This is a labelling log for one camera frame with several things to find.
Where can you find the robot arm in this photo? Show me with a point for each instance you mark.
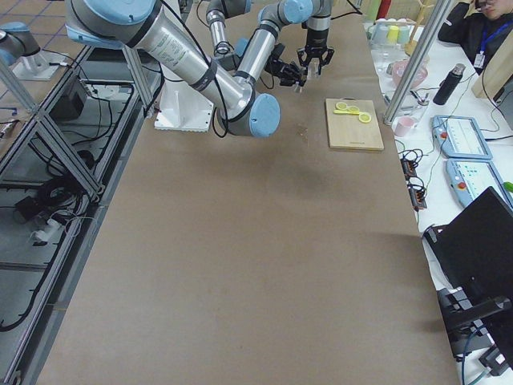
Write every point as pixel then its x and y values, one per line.
pixel 144 25
pixel 224 36

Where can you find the black power strip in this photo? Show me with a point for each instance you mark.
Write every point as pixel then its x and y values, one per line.
pixel 415 185

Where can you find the wooden cutting board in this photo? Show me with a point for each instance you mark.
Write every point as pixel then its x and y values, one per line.
pixel 347 132

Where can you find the small glass measuring cup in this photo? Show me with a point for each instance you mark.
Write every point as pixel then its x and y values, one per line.
pixel 313 70

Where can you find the teach pendant near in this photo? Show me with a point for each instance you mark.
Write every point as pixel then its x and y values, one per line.
pixel 468 178

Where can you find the green plastic tool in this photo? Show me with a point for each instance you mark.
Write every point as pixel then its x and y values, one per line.
pixel 508 186

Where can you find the pink cup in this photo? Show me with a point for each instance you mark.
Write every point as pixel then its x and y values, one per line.
pixel 404 125

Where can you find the teach pendant far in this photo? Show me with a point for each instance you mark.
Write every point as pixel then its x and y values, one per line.
pixel 459 137

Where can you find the black water bottle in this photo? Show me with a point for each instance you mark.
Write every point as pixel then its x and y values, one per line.
pixel 449 84

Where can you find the black monitor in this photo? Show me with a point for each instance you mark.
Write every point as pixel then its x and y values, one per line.
pixel 475 249

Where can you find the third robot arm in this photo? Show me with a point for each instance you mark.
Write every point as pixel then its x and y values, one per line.
pixel 20 50

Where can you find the aluminium frame post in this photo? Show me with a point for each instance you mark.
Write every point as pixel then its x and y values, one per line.
pixel 430 19

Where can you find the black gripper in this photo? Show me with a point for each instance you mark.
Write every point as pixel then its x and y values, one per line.
pixel 285 69
pixel 317 39

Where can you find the person in background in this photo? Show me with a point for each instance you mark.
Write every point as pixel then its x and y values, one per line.
pixel 479 28

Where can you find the teach pendant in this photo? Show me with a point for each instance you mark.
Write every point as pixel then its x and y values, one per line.
pixel 459 137
pixel 468 178

